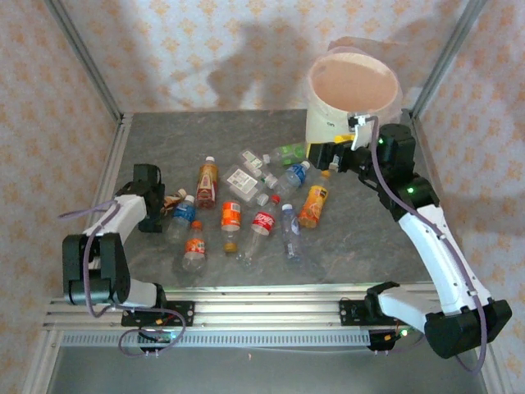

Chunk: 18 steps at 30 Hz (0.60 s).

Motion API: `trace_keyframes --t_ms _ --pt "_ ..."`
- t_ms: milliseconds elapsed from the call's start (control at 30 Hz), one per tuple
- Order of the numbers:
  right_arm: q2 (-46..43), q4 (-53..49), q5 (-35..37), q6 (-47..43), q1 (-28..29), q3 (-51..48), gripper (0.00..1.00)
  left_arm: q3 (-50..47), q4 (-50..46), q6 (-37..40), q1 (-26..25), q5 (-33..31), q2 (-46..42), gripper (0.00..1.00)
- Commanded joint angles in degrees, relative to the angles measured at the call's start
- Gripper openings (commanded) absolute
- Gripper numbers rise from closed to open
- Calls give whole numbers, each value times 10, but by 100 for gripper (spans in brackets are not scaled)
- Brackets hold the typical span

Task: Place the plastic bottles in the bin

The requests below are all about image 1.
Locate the red brown tea bottle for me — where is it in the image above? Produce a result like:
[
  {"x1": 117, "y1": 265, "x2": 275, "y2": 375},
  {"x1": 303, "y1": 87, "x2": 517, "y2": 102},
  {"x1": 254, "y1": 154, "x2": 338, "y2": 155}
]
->
[{"x1": 194, "y1": 155, "x2": 220, "y2": 210}]

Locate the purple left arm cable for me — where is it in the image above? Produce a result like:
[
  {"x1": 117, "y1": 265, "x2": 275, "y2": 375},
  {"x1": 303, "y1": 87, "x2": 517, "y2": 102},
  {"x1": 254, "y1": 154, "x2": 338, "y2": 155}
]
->
[{"x1": 58, "y1": 199, "x2": 188, "y2": 359}]

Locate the grey metal panel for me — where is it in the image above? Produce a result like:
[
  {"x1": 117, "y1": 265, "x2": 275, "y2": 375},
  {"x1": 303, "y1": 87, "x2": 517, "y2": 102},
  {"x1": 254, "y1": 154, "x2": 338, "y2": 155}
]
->
[{"x1": 47, "y1": 346, "x2": 489, "y2": 394}]

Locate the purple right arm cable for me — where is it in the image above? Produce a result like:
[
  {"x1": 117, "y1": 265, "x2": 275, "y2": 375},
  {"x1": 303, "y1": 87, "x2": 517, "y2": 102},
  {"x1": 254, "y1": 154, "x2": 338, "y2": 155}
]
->
[{"x1": 368, "y1": 114, "x2": 491, "y2": 373}]

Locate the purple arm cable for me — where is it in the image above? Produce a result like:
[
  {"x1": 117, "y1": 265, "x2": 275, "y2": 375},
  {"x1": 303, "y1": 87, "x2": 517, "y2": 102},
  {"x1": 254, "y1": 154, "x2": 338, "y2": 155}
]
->
[
  {"x1": 368, "y1": 114, "x2": 491, "y2": 373},
  {"x1": 58, "y1": 199, "x2": 188, "y2": 359}
]

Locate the blue label water bottle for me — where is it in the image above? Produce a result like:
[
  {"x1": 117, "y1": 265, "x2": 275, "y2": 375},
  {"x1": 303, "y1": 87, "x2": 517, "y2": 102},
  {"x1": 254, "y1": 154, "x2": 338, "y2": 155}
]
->
[
  {"x1": 275, "y1": 160, "x2": 312, "y2": 198},
  {"x1": 166, "y1": 195, "x2": 197, "y2": 244}
]

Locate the white plastic bin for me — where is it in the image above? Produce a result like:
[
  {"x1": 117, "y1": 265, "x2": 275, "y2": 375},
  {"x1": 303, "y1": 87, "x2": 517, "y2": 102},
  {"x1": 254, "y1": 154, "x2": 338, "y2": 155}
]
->
[{"x1": 305, "y1": 45, "x2": 405, "y2": 145}]

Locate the green label clear bottle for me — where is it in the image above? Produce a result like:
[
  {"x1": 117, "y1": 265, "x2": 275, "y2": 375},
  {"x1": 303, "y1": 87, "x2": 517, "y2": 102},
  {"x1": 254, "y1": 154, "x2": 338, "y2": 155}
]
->
[{"x1": 262, "y1": 142, "x2": 308, "y2": 166}]

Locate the grey slotted cable tray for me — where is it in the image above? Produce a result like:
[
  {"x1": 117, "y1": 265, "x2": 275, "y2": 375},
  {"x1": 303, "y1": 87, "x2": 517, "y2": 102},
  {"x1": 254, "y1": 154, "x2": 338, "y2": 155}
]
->
[{"x1": 61, "y1": 330, "x2": 372, "y2": 349}]

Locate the pink plastic bin liner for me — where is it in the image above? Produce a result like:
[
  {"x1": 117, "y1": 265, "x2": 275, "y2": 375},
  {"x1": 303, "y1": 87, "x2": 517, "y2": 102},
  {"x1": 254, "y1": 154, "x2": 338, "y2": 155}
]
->
[{"x1": 303, "y1": 35, "x2": 407, "y2": 118}]

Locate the small clear square bottle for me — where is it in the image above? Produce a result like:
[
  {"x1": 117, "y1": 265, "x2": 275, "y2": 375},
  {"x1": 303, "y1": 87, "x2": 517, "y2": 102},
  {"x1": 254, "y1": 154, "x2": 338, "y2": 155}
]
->
[{"x1": 239, "y1": 149, "x2": 279, "y2": 189}]

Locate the pale label water bottle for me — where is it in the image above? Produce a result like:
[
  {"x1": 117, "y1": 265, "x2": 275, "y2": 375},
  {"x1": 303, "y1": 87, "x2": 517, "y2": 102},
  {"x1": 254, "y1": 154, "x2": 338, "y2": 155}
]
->
[{"x1": 280, "y1": 203, "x2": 305, "y2": 260}]

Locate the orange cap soda bottle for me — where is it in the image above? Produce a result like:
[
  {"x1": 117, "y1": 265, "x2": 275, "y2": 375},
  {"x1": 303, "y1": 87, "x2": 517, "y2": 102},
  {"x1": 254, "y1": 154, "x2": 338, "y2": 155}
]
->
[{"x1": 181, "y1": 220, "x2": 208, "y2": 274}]

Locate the large clear square bottle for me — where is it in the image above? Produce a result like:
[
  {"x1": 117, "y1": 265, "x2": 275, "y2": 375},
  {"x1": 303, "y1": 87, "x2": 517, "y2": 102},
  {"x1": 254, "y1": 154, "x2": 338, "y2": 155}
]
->
[{"x1": 223, "y1": 163, "x2": 270, "y2": 206}]

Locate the black controller board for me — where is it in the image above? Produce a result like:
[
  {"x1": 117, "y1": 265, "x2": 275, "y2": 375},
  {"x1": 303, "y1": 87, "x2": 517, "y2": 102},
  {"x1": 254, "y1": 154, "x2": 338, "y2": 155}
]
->
[
  {"x1": 367, "y1": 327, "x2": 411, "y2": 353},
  {"x1": 137, "y1": 327, "x2": 177, "y2": 345}
]

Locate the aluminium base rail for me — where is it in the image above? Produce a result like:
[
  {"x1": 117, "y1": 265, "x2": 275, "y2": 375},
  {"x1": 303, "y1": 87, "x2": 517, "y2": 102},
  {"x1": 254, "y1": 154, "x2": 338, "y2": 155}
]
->
[{"x1": 42, "y1": 282, "x2": 436, "y2": 332}]

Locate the small brown striped bottle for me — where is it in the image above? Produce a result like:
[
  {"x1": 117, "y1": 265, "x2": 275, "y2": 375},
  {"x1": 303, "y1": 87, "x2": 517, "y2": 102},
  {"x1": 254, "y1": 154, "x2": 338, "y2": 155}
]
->
[{"x1": 162, "y1": 188, "x2": 188, "y2": 214}]

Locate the orange label red band bottle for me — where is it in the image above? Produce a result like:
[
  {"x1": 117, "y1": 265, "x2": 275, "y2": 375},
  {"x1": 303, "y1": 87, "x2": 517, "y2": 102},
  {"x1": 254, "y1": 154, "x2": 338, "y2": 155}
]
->
[{"x1": 220, "y1": 199, "x2": 242, "y2": 254}]

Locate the red cap cola bottle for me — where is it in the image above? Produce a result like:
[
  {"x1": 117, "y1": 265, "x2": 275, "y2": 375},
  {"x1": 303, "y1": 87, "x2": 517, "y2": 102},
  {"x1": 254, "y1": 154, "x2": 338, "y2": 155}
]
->
[{"x1": 236, "y1": 195, "x2": 282, "y2": 268}]

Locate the orange juice bottle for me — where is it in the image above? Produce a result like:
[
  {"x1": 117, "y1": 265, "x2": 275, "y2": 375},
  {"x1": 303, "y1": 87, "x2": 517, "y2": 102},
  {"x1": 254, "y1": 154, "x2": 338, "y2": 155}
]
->
[{"x1": 298, "y1": 170, "x2": 331, "y2": 229}]

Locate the aluminium frame post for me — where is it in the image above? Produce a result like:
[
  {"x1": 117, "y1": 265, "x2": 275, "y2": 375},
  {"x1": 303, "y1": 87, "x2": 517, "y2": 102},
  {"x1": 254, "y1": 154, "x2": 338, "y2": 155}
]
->
[
  {"x1": 409, "y1": 0, "x2": 491, "y2": 120},
  {"x1": 43, "y1": 0, "x2": 124, "y2": 122}
]

